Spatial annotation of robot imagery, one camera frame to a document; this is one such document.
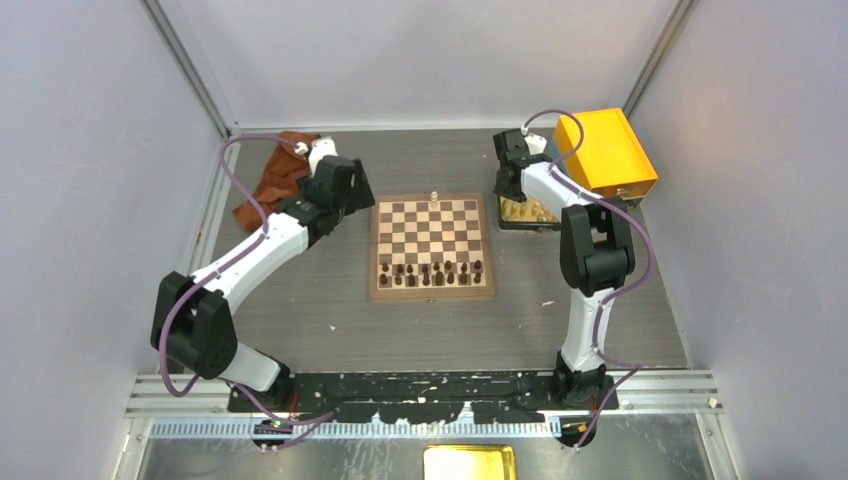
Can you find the gold metal tin tray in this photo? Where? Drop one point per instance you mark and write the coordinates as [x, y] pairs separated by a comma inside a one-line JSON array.
[[517, 210]]

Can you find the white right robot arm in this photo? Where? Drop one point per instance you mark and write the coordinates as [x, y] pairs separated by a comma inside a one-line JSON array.
[[596, 252]]

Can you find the light wooden king piece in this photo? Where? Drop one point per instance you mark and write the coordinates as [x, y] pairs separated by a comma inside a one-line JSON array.
[[434, 204]]

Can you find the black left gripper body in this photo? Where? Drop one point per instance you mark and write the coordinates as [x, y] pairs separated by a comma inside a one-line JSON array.
[[358, 196]]

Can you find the gold tin lid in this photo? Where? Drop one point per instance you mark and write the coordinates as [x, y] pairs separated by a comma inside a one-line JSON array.
[[474, 462]]

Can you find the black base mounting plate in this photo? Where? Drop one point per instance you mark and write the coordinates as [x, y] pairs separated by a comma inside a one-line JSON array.
[[506, 397]]

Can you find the aluminium front rail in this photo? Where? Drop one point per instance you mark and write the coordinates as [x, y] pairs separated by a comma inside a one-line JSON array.
[[203, 413]]

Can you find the wooden chessboard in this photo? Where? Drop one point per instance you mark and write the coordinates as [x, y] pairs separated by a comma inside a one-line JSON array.
[[449, 247]]

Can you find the brown cloth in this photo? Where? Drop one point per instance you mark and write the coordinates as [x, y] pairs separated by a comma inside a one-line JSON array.
[[277, 183]]

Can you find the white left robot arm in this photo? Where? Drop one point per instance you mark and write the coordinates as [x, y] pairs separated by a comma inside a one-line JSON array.
[[193, 323]]

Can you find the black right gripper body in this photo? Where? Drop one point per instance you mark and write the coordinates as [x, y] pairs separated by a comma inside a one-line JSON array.
[[508, 191]]

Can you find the yellow drawer box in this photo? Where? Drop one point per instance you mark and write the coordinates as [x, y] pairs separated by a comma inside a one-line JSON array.
[[609, 158]]

